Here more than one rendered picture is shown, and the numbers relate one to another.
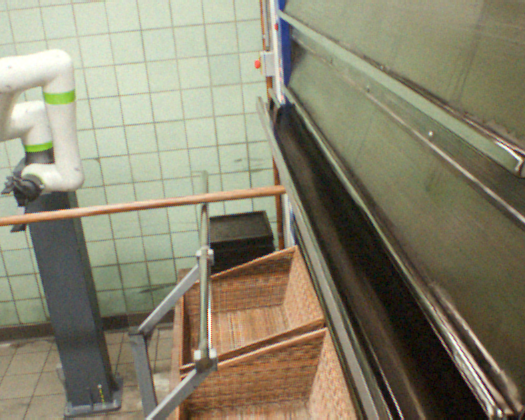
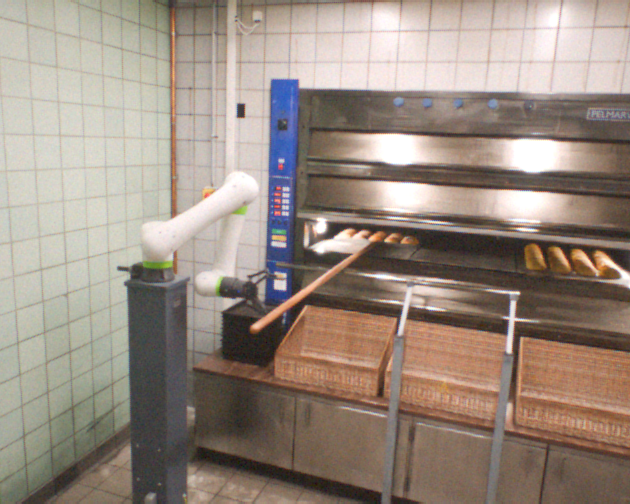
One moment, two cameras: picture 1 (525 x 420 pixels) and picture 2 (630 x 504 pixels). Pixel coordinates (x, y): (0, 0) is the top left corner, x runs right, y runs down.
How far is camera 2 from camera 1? 2.95 m
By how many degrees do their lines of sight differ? 65
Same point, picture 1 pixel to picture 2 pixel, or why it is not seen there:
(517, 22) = not seen: outside the picture
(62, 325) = (172, 440)
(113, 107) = (82, 240)
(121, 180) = (82, 314)
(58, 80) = not seen: hidden behind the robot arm
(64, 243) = (181, 352)
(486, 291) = (626, 216)
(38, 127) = not seen: hidden behind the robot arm
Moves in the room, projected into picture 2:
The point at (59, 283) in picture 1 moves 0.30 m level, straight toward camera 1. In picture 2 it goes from (175, 395) to (241, 399)
